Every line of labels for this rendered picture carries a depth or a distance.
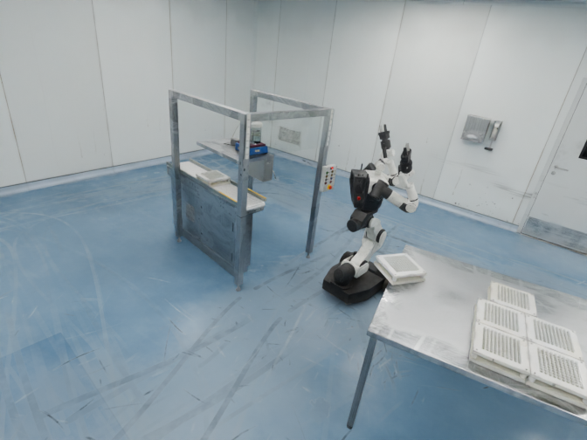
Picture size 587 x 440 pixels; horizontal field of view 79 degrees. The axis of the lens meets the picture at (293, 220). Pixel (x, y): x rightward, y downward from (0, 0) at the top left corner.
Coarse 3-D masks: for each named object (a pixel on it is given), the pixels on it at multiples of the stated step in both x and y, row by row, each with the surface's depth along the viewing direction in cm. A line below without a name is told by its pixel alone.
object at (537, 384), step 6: (528, 384) 164; (534, 384) 163; (540, 384) 162; (546, 384) 163; (546, 390) 161; (552, 390) 160; (558, 390) 160; (558, 396) 159; (564, 396) 158; (570, 396) 158; (576, 396) 158; (570, 402) 157; (576, 402) 156; (582, 402) 156
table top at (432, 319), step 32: (416, 256) 261; (416, 288) 224; (448, 288) 228; (480, 288) 232; (544, 288) 240; (384, 320) 194; (416, 320) 197; (448, 320) 200; (576, 320) 212; (416, 352) 177; (448, 352) 178; (512, 384) 164; (576, 416) 153
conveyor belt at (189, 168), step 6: (180, 162) 393; (186, 162) 395; (186, 168) 377; (192, 168) 379; (198, 168) 381; (192, 174) 365; (222, 186) 344; (228, 186) 345; (234, 186) 347; (222, 192) 330; (228, 192) 332; (234, 192) 333; (234, 198) 321; (252, 198) 325; (258, 198) 326; (252, 204) 313; (258, 204) 316; (264, 204) 321; (246, 210) 308
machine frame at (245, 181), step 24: (192, 96) 306; (264, 96) 380; (240, 120) 264; (240, 144) 271; (240, 168) 279; (240, 192) 287; (240, 216) 295; (312, 216) 373; (240, 240) 306; (312, 240) 385; (240, 264) 318
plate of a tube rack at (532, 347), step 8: (528, 344) 179; (536, 344) 179; (528, 352) 174; (536, 352) 174; (552, 352) 175; (528, 360) 170; (536, 360) 170; (576, 360) 172; (536, 368) 164; (568, 368) 167; (584, 368) 168; (536, 376) 161; (544, 376) 161; (552, 376) 161; (584, 376) 163; (560, 384) 158; (568, 384) 158; (584, 384) 159; (576, 392) 155; (584, 392) 155
